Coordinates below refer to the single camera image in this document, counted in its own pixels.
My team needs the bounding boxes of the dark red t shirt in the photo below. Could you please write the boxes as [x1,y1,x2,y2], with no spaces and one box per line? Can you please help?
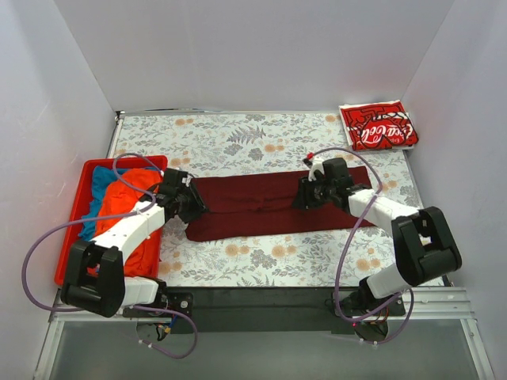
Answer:
[185,171,357,242]

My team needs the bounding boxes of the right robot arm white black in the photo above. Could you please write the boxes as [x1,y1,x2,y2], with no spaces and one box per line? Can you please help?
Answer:
[292,154,463,317]

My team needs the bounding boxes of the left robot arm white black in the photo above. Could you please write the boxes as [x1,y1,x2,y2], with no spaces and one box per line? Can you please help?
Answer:
[60,169,208,317]

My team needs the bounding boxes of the orange t shirt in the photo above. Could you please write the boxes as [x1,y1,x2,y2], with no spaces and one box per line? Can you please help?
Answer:
[90,166,162,277]

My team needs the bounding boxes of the floral table mat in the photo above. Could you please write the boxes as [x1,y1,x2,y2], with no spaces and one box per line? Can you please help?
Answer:
[112,112,448,287]

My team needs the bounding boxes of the blue t shirt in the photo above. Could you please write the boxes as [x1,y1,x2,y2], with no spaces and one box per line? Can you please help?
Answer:
[76,165,159,238]

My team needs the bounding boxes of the folded red coca-cola t shirt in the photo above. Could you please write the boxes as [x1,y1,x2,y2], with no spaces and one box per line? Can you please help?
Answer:
[339,101,420,152]

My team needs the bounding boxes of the red plastic bin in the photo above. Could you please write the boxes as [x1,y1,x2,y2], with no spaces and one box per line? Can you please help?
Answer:
[54,155,167,286]

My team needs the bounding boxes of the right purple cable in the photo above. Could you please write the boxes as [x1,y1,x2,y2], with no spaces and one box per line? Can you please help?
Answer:
[307,147,416,344]

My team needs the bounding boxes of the purple cable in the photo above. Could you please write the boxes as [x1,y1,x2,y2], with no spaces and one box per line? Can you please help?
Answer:
[21,153,199,359]
[307,147,416,344]

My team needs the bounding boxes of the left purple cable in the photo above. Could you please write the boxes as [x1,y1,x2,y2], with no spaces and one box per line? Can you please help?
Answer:
[21,153,199,359]

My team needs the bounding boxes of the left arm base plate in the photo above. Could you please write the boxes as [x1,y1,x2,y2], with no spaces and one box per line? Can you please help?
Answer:
[122,291,194,317]

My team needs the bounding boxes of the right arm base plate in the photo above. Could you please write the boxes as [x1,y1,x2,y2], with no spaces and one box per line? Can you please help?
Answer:
[325,291,406,346]

